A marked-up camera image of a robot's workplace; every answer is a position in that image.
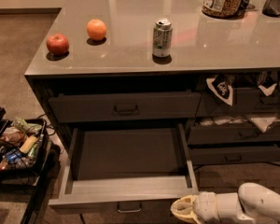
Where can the red apple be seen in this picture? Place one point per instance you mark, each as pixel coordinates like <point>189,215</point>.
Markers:
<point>57,44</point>

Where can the black white chip bag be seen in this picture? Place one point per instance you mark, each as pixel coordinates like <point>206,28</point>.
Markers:
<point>221,88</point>

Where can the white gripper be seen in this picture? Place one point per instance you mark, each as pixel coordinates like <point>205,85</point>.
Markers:
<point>206,205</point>

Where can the white snack packet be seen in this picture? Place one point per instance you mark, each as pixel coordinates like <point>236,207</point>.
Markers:
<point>263,121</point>

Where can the orange fruit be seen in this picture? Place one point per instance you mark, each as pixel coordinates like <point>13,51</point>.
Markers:
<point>96,30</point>

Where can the grey counter cabinet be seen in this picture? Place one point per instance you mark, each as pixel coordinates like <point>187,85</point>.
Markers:
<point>146,63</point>

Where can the large snack jar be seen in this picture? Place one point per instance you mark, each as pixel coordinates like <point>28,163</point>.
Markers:
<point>220,8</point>

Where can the grey drawer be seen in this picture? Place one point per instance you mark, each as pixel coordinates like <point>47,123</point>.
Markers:
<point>125,170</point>
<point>245,101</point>
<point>235,133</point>
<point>125,106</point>
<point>231,155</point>

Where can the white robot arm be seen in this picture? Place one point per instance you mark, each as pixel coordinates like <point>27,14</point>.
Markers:
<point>251,204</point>

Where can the green white soda can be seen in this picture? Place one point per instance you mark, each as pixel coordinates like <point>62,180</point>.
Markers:
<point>162,37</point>

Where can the black bin of snacks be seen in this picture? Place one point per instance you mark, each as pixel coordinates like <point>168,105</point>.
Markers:
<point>23,149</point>

